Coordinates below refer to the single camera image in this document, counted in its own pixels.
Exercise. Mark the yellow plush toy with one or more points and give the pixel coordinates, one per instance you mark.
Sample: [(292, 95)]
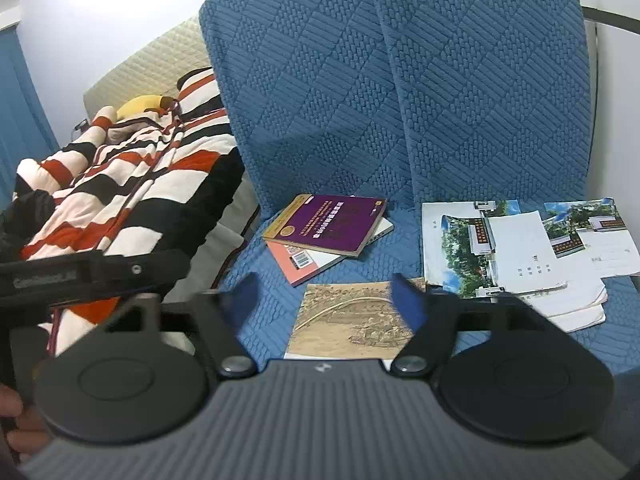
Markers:
[(140, 105)]

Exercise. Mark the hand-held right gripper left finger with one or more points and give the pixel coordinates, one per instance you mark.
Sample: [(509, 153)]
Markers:
[(242, 300)]

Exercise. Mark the cream quilted headboard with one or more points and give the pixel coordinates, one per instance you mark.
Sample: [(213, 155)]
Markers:
[(150, 60)]

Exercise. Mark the dark cloth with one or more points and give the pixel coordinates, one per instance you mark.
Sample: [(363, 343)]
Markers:
[(30, 210)]

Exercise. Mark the purple book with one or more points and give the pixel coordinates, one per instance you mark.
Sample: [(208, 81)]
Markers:
[(325, 225)]

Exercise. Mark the blue curtain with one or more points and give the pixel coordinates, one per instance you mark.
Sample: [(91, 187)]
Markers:
[(20, 110)]

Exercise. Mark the person's left hand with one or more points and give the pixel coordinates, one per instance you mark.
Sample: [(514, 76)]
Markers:
[(27, 430)]

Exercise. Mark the tan painting cover book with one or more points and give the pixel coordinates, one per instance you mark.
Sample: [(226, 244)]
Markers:
[(345, 315)]

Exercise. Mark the photo cover notebook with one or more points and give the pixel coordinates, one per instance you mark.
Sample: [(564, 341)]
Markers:
[(605, 250), (450, 250), (575, 305), (520, 250)]

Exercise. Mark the orange and white book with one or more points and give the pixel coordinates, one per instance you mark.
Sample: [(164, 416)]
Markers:
[(300, 265)]

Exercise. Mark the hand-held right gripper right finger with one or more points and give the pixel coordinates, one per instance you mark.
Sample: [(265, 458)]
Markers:
[(407, 305)]

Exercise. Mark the blue quilted sofa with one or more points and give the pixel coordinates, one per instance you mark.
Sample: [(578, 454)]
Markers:
[(325, 85)]

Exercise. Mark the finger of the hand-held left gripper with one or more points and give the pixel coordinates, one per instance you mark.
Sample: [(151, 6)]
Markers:
[(145, 267)]

